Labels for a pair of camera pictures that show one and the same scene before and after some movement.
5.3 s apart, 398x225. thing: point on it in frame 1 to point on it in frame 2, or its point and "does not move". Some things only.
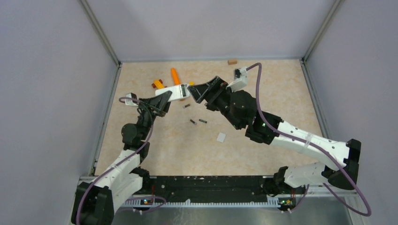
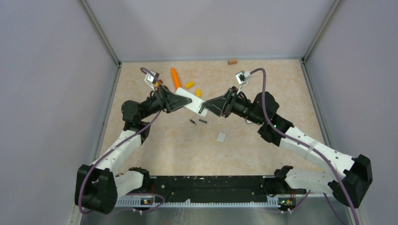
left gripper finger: (160, 101) to (172, 102)
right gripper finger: (215, 85) to (231, 93)
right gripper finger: (200, 91) to (216, 106)
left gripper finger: (164, 108) to (164, 90)
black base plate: (209, 191) does not move
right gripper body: (221, 101) to (239, 107)
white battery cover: (220, 137) does not move
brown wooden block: (232, 62) does not move
